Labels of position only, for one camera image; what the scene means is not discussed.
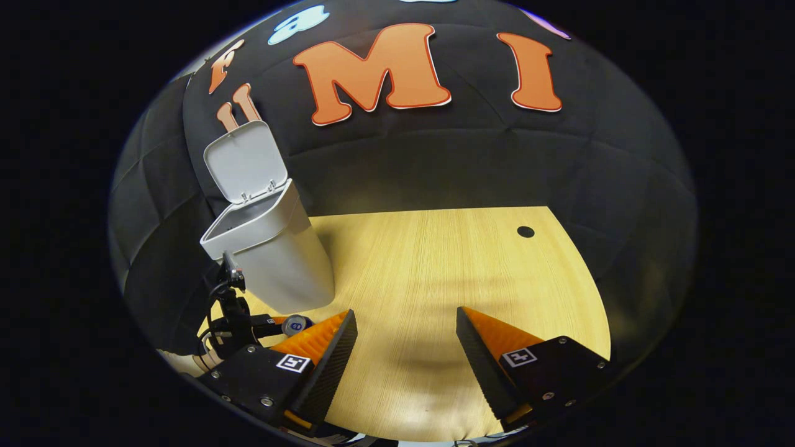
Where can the white desktop garbage bin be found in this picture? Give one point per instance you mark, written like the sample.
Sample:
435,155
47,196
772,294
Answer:
286,261

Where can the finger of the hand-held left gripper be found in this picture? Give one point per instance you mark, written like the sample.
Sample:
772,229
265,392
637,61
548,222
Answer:
266,332
267,320

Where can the blue pop can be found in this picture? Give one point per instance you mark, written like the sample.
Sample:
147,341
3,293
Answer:
298,325

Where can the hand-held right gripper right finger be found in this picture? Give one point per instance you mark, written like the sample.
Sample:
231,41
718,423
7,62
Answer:
481,363

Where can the wooden desktop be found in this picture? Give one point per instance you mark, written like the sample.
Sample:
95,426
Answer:
422,267

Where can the black round desk grommet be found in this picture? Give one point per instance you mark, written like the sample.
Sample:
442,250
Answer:
525,231

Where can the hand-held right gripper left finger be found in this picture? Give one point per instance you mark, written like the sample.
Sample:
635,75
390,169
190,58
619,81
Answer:
323,372

